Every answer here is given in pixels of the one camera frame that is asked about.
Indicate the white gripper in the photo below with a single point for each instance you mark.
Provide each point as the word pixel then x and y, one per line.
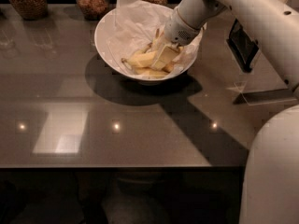
pixel 179 31

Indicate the large yellow banana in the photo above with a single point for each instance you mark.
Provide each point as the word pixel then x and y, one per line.
pixel 140 60

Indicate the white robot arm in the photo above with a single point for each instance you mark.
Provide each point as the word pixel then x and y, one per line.
pixel 270 193

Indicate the upright yellow banana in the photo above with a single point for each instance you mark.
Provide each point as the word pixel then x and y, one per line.
pixel 157 40

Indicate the small right banana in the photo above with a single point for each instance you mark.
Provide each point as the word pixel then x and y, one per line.
pixel 169 68

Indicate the bottom yellow banana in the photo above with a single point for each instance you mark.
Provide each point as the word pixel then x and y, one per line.
pixel 150 73

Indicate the white ceramic bowl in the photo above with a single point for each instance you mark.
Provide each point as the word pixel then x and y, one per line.
pixel 102 38

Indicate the white crumpled paper liner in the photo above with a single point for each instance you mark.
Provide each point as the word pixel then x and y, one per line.
pixel 133 42

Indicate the middle glass jar of grains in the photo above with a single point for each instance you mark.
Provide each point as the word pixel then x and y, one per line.
pixel 92 2

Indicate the clear acrylic stand base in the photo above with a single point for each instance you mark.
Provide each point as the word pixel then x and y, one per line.
pixel 253 93

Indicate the left glass jar of grains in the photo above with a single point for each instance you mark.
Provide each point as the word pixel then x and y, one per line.
pixel 30 9

